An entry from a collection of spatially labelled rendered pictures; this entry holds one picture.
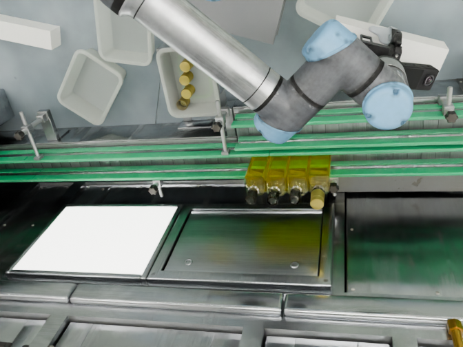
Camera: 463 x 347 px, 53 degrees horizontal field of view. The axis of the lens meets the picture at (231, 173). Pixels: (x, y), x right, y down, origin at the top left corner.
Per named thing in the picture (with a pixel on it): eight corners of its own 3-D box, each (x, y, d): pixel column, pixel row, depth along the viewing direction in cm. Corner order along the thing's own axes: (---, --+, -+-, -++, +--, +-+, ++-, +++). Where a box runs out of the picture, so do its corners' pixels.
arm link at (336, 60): (282, 75, 74) (333, 119, 76) (333, 20, 68) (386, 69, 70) (287, 59, 81) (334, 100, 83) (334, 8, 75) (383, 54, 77)
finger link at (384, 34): (372, 10, 98) (369, 34, 92) (399, 17, 98) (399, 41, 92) (366, 23, 100) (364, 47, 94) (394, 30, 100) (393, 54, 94)
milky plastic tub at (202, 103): (177, 107, 157) (169, 118, 150) (162, 41, 146) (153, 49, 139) (227, 104, 153) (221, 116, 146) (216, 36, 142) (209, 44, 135)
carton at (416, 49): (336, 14, 104) (335, 21, 99) (444, 41, 102) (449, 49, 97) (328, 41, 107) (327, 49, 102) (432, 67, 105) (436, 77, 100)
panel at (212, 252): (67, 210, 161) (7, 280, 133) (64, 203, 160) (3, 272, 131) (334, 211, 139) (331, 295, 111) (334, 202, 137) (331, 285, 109)
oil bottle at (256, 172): (256, 160, 147) (244, 199, 129) (254, 144, 144) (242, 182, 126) (274, 160, 146) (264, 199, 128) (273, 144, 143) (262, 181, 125)
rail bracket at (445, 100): (434, 102, 127) (442, 123, 116) (436, 76, 123) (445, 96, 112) (450, 101, 126) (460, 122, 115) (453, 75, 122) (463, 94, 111)
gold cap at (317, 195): (327, 197, 121) (326, 206, 117) (315, 202, 122) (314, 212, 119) (320, 186, 119) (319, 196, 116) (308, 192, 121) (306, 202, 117)
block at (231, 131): (229, 127, 150) (224, 137, 144) (225, 100, 146) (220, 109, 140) (240, 127, 149) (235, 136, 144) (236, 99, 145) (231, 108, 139)
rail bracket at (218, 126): (226, 142, 145) (216, 162, 135) (218, 91, 137) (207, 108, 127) (235, 142, 145) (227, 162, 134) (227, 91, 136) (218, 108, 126)
